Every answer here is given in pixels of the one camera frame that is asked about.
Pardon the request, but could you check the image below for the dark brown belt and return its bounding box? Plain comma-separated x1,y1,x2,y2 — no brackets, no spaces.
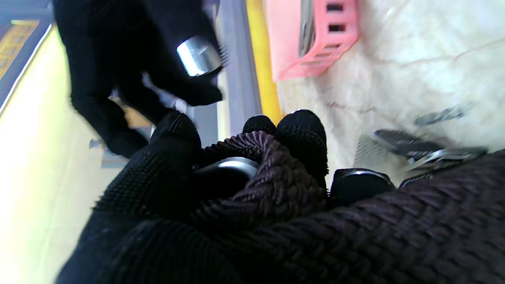
189,132,505,284

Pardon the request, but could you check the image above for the raised counter orange glow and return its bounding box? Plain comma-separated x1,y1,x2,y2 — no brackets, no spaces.
219,0,282,135

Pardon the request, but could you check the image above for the beige woven belt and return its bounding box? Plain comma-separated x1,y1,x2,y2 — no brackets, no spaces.
298,0,316,58
353,128,490,186

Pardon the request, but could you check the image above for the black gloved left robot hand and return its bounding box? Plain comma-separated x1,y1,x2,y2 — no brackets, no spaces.
57,110,395,284

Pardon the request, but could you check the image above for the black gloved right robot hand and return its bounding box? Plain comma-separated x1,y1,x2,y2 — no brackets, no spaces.
53,0,229,158

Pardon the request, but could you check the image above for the pink plastic storage basket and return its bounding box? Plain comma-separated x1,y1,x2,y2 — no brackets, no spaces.
265,0,359,81

